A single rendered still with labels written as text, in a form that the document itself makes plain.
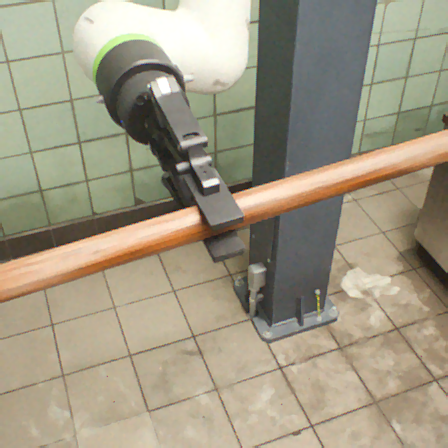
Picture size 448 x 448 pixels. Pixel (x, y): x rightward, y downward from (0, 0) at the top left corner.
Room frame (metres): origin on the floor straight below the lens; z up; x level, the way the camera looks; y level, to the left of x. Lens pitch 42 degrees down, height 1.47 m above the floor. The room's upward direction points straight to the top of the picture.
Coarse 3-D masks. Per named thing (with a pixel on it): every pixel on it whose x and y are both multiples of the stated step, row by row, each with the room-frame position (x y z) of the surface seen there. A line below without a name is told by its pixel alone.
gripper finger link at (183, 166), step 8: (152, 120) 0.52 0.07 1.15; (152, 128) 0.50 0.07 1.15; (160, 136) 0.49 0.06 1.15; (168, 136) 0.48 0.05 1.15; (184, 136) 0.48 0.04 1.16; (192, 136) 0.47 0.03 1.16; (168, 144) 0.47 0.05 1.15; (176, 152) 0.45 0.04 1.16; (176, 160) 0.45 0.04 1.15; (184, 160) 0.43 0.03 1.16; (208, 160) 0.43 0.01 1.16; (176, 168) 0.42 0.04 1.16; (184, 168) 0.42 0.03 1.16
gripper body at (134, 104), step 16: (128, 80) 0.57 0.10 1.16; (144, 80) 0.56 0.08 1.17; (128, 96) 0.55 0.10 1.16; (144, 96) 0.55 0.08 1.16; (128, 112) 0.54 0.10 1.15; (144, 112) 0.54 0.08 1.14; (128, 128) 0.54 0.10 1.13; (144, 128) 0.54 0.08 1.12; (160, 128) 0.50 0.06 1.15; (144, 144) 0.55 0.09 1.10; (160, 144) 0.51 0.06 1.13
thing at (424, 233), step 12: (444, 120) 1.47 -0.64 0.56; (444, 168) 1.43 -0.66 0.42; (432, 180) 1.46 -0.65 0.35; (444, 180) 1.41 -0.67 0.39; (432, 192) 1.44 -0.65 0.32; (444, 192) 1.40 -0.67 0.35; (432, 204) 1.43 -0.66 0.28; (444, 204) 1.39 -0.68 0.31; (420, 216) 1.46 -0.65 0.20; (432, 216) 1.42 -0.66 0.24; (444, 216) 1.37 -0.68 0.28; (420, 228) 1.45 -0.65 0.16; (432, 228) 1.40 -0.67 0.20; (444, 228) 1.36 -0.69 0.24; (420, 240) 1.44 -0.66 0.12; (432, 240) 1.39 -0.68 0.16; (444, 240) 1.35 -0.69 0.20; (420, 252) 1.48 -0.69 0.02; (432, 252) 1.37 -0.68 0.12; (444, 252) 1.33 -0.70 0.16; (432, 264) 1.41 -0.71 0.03; (444, 264) 1.32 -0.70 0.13; (444, 276) 1.35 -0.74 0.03
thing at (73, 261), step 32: (352, 160) 0.45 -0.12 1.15; (384, 160) 0.45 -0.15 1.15; (416, 160) 0.45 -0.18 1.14; (256, 192) 0.41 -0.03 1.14; (288, 192) 0.41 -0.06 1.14; (320, 192) 0.42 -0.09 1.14; (160, 224) 0.37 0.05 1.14; (192, 224) 0.37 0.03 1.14; (32, 256) 0.34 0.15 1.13; (64, 256) 0.34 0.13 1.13; (96, 256) 0.34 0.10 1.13; (128, 256) 0.35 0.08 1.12; (0, 288) 0.31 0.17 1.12; (32, 288) 0.32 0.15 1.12
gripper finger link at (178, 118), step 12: (156, 84) 0.51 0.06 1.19; (168, 84) 0.51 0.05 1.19; (156, 96) 0.50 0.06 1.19; (168, 96) 0.50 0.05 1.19; (180, 96) 0.50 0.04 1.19; (168, 108) 0.48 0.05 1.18; (180, 108) 0.48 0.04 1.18; (168, 120) 0.46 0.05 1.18; (180, 120) 0.46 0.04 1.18; (192, 120) 0.46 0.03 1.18; (180, 132) 0.45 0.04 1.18; (192, 132) 0.45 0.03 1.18; (180, 144) 0.43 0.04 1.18; (192, 144) 0.43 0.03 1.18; (204, 144) 0.44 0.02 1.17
